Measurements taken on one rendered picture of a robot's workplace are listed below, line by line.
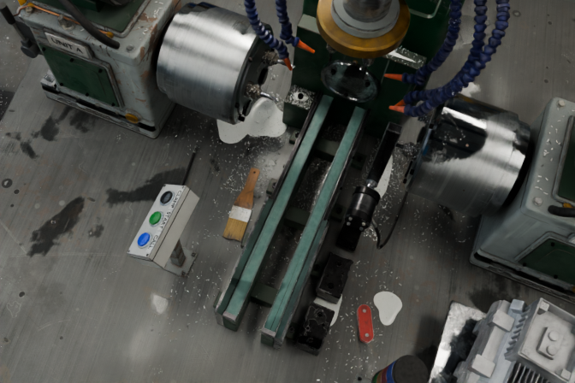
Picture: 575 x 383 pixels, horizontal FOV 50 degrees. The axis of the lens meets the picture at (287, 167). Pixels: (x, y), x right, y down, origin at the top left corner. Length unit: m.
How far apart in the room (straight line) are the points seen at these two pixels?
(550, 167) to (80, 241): 1.09
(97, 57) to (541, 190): 0.99
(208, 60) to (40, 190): 0.58
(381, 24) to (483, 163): 0.37
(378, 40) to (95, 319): 0.90
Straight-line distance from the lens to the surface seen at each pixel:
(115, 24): 1.42
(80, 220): 1.62
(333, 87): 1.55
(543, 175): 1.35
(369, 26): 1.18
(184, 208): 1.29
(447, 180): 1.34
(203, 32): 1.39
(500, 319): 1.30
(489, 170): 1.33
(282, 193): 1.46
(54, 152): 1.72
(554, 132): 1.41
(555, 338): 1.27
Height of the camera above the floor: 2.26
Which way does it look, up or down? 64 degrees down
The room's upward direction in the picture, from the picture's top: 7 degrees clockwise
